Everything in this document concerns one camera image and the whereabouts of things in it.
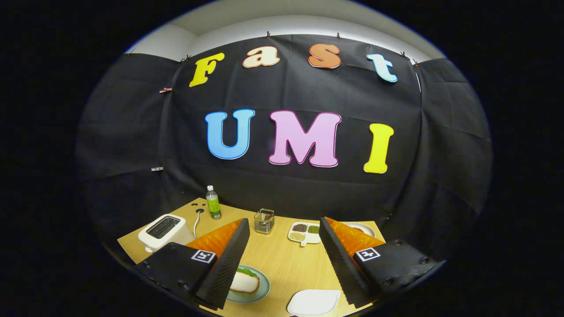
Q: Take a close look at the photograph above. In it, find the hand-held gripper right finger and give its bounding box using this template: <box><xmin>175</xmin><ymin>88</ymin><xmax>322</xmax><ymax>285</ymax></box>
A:
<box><xmin>319</xmin><ymin>217</ymin><xmax>441</xmax><ymax>309</ymax></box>

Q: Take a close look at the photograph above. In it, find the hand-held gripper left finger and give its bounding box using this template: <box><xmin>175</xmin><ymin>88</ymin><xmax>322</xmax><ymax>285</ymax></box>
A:
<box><xmin>134</xmin><ymin>218</ymin><xmax>251</xmax><ymax>310</ymax></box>

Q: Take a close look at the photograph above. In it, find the toasted bread slice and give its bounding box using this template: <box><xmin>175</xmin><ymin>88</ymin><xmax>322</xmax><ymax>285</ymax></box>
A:
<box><xmin>229</xmin><ymin>271</ymin><xmax>260</xmax><ymax>294</ymax></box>

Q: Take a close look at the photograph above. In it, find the white divided bean dish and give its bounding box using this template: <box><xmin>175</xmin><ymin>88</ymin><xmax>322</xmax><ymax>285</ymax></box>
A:
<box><xmin>288</xmin><ymin>222</ymin><xmax>322</xmax><ymax>247</ymax></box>

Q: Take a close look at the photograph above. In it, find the pale green round plate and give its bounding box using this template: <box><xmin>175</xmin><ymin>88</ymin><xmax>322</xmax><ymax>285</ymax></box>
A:
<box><xmin>226</xmin><ymin>264</ymin><xmax>271</xmax><ymax>304</ymax></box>

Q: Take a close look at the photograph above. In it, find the white round meat plate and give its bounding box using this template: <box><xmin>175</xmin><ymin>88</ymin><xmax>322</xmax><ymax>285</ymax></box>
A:
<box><xmin>344</xmin><ymin>222</ymin><xmax>376</xmax><ymax>238</ymax></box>

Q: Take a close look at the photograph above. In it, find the white rectangular plate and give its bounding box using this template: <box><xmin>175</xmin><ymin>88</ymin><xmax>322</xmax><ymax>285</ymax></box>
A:
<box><xmin>287</xmin><ymin>289</ymin><xmax>341</xmax><ymax>317</ymax></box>

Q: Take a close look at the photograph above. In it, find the white toaster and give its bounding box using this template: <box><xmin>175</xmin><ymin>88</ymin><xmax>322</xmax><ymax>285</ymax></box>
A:
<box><xmin>138</xmin><ymin>214</ymin><xmax>189</xmax><ymax>253</ymax></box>

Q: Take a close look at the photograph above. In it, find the green label plastic bottle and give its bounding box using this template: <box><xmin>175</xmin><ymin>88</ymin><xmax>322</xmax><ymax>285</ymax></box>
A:
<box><xmin>206</xmin><ymin>185</ymin><xmax>222</xmax><ymax>220</ymax></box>

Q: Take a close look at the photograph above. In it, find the black backdrop cloth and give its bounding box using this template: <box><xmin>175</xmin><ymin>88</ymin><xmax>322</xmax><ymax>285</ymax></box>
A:
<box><xmin>75</xmin><ymin>33</ymin><xmax>493</xmax><ymax>265</ymax></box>

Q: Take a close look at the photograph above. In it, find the metal wire utensil holder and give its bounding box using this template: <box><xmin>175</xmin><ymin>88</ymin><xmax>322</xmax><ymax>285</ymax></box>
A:
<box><xmin>254</xmin><ymin>208</ymin><xmax>275</xmax><ymax>234</ymax></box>

